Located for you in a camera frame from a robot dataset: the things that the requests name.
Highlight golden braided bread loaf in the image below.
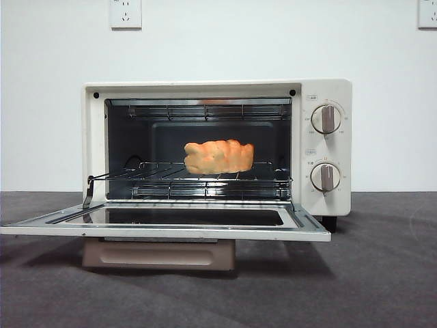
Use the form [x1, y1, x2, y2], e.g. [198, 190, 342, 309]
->
[183, 139, 255, 175]

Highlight glass oven door beige handle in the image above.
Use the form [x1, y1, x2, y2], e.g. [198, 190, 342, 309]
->
[0, 201, 332, 271]

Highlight white Toshiba toaster oven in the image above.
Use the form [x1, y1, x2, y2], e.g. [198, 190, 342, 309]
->
[0, 78, 352, 271]

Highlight timer oven knob beige grip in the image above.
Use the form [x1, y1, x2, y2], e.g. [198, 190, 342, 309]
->
[311, 162, 341, 192]

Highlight temperature oven knob beige grip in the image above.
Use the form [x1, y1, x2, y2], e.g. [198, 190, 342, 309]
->
[312, 104, 343, 135]

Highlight metal wire oven rack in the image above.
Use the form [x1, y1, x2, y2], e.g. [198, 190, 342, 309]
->
[89, 161, 294, 201]

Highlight white wall socket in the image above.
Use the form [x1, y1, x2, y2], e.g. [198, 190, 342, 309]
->
[109, 0, 143, 30]
[417, 0, 437, 30]

